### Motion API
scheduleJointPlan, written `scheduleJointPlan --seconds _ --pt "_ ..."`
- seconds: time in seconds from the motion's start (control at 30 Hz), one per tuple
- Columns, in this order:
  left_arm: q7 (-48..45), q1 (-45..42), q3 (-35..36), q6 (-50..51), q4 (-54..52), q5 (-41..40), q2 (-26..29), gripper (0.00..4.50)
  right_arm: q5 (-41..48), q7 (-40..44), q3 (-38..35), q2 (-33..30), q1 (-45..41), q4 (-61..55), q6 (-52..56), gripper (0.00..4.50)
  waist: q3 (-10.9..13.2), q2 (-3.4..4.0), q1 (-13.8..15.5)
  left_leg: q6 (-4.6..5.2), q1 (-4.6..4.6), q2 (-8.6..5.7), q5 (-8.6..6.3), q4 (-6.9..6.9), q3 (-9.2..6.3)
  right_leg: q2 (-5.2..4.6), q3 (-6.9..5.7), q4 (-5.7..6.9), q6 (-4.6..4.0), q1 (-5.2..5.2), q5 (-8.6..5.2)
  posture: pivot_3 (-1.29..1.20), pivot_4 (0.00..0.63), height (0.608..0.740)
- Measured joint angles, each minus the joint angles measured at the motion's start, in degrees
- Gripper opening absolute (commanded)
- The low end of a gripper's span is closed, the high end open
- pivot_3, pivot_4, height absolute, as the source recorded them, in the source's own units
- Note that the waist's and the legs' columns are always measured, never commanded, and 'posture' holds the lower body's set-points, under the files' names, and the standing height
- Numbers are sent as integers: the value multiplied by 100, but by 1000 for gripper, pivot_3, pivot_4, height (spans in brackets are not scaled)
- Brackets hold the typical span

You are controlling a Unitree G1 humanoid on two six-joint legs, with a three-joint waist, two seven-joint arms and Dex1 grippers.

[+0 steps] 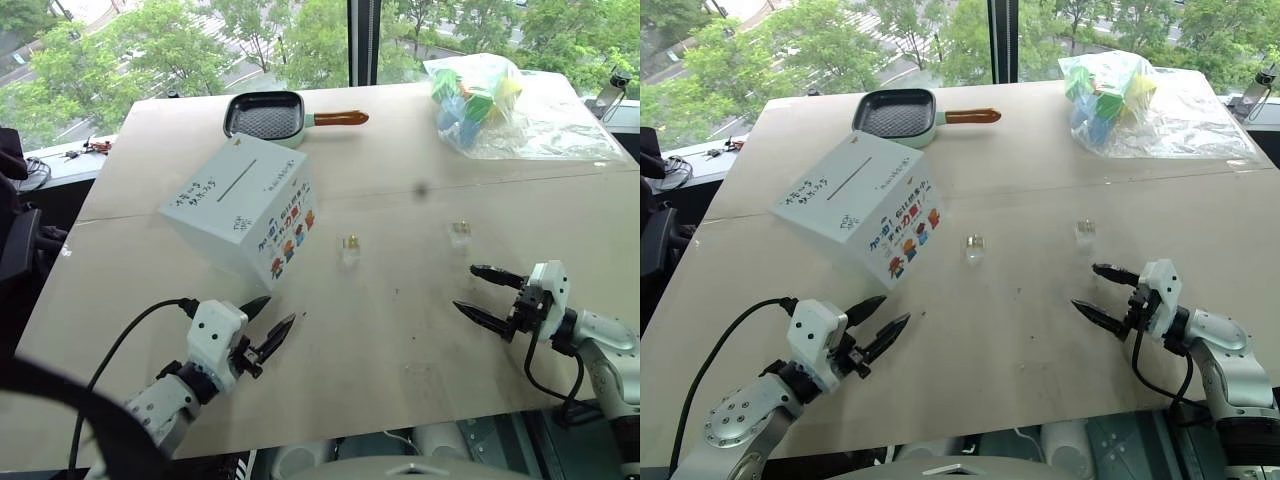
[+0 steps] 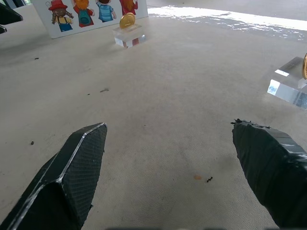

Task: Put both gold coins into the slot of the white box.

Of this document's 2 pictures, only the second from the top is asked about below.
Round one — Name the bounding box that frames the gold coin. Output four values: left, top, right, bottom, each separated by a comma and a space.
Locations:
301, 52, 307, 81
119, 12, 136, 30

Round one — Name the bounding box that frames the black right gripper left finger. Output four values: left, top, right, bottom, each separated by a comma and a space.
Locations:
0, 122, 108, 230

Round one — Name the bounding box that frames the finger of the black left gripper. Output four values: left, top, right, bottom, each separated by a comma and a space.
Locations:
0, 2, 24, 34

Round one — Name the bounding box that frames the cartoon children picture card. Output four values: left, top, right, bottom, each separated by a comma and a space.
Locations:
31, 0, 149, 40

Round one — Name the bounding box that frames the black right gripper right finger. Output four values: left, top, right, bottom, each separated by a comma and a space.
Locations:
230, 118, 307, 229

